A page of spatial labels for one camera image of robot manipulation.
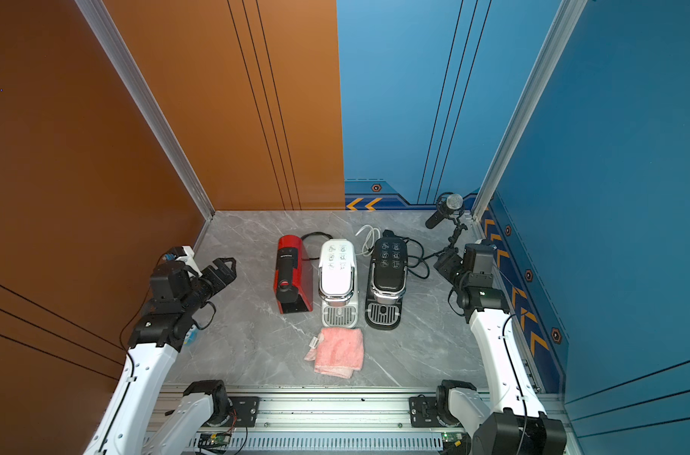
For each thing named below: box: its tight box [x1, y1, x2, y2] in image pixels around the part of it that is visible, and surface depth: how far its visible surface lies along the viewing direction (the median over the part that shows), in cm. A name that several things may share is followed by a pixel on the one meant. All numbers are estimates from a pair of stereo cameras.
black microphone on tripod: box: [425, 192, 469, 284], surface depth 91 cm
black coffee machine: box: [364, 229, 409, 331], surface depth 79 cm
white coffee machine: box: [318, 238, 360, 329], surface depth 79 cm
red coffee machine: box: [272, 235, 314, 314], surface depth 83 cm
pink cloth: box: [304, 327, 365, 379], surface depth 82 cm
